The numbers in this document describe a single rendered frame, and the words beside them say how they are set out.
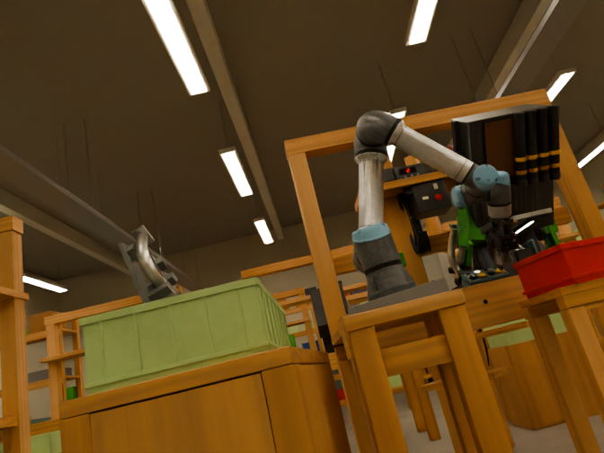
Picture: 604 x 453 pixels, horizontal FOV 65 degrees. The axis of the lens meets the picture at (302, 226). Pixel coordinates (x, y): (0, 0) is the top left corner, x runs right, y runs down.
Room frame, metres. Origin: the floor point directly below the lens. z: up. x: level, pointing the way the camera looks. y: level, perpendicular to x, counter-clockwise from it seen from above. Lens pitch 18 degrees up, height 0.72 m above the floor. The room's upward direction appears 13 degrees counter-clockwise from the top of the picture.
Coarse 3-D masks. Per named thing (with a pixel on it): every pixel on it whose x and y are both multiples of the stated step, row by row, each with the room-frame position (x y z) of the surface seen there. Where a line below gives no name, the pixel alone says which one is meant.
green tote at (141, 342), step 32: (224, 288) 1.05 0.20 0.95; (256, 288) 1.06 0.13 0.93; (96, 320) 1.05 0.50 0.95; (128, 320) 1.05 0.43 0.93; (160, 320) 1.06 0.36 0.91; (192, 320) 1.05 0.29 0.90; (224, 320) 1.06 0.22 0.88; (256, 320) 1.06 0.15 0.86; (96, 352) 1.05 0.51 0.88; (128, 352) 1.05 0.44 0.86; (160, 352) 1.05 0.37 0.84; (192, 352) 1.05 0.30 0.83; (224, 352) 1.05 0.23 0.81; (256, 352) 1.06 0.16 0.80; (96, 384) 1.05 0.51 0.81; (128, 384) 1.05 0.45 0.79
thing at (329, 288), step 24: (384, 168) 2.33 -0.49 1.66; (576, 168) 2.40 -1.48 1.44; (312, 192) 2.30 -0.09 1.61; (576, 192) 2.40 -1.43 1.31; (312, 216) 2.29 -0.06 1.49; (384, 216) 2.32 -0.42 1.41; (576, 216) 2.45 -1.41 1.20; (600, 216) 2.41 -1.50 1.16; (312, 240) 2.29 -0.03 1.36; (408, 240) 2.33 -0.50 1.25; (408, 264) 2.33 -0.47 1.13; (336, 288) 2.30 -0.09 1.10; (336, 312) 2.29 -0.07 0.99
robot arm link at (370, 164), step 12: (360, 144) 1.49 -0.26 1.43; (360, 156) 1.51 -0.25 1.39; (372, 156) 1.50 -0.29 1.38; (384, 156) 1.52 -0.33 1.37; (360, 168) 1.53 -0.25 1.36; (372, 168) 1.51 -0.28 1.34; (360, 180) 1.53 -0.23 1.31; (372, 180) 1.51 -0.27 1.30; (360, 192) 1.53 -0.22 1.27; (372, 192) 1.51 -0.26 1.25; (360, 204) 1.53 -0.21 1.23; (372, 204) 1.51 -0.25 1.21; (360, 216) 1.53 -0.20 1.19; (372, 216) 1.51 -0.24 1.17
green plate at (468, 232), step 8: (464, 208) 1.98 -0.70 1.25; (464, 216) 1.99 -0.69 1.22; (464, 224) 1.99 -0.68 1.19; (472, 224) 1.98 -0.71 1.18; (464, 232) 2.00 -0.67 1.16; (472, 232) 1.98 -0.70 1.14; (480, 232) 1.98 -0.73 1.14; (464, 240) 2.01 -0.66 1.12; (472, 240) 1.99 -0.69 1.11; (480, 240) 1.99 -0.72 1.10
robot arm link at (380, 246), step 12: (360, 228) 1.38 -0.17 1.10; (372, 228) 1.36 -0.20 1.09; (384, 228) 1.37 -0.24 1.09; (360, 240) 1.38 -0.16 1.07; (372, 240) 1.36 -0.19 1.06; (384, 240) 1.37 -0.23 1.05; (360, 252) 1.39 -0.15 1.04; (372, 252) 1.37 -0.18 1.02; (384, 252) 1.36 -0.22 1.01; (396, 252) 1.39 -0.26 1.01; (360, 264) 1.49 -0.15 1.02; (372, 264) 1.37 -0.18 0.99
